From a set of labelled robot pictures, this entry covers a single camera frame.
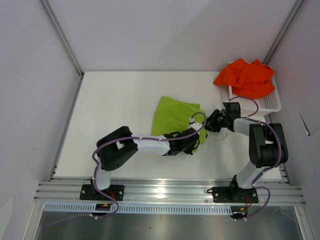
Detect lime green shorts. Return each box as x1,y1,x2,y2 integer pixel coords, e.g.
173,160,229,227
150,96,209,156

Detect orange shorts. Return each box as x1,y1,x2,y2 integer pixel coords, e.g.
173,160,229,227
213,58,276,99

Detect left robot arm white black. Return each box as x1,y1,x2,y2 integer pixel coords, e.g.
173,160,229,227
90,122,203,200

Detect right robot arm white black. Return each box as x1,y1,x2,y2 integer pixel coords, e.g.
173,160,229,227
205,102,289,202

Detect white plastic perforated basket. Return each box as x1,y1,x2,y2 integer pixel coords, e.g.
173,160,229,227
234,76,282,116

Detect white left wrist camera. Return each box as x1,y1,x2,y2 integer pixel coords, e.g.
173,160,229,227
188,118,204,133

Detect aluminium frame rail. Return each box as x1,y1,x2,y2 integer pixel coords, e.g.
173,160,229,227
34,178,306,206

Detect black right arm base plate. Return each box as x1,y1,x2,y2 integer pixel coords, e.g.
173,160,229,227
207,186,259,204

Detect white slotted cable duct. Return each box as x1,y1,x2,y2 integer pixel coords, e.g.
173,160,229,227
43,202,233,216

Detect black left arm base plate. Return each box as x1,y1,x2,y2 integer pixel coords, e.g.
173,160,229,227
79,178,125,201

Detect right corner aluminium post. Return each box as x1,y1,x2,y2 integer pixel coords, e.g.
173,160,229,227
262,0,307,65

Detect corner aluminium post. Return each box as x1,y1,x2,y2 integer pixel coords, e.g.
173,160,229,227
262,0,307,65
38,0,84,77

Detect left corner aluminium post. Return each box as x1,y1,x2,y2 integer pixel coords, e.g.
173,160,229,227
38,0,84,77

